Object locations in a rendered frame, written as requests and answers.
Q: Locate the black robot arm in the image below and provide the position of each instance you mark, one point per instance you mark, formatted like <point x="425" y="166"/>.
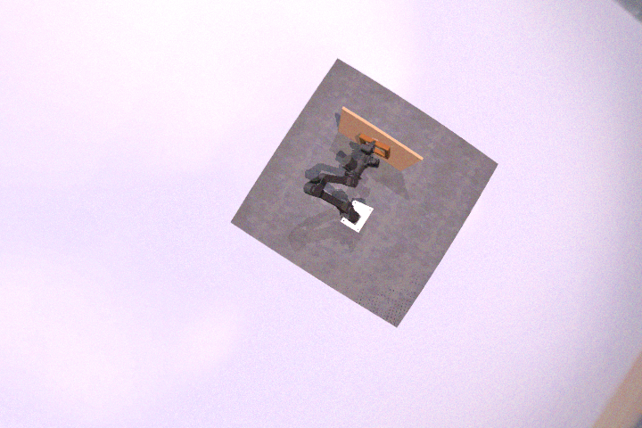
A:
<point x="316" y="185"/>

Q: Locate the brown picture frame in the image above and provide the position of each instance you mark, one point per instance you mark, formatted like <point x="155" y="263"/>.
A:
<point x="380" y="149"/>

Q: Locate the brown flat board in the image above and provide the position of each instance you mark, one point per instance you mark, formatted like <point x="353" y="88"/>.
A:
<point x="352" y="126"/>

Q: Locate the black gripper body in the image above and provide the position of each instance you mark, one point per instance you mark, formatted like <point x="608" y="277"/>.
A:
<point x="366" y="150"/>

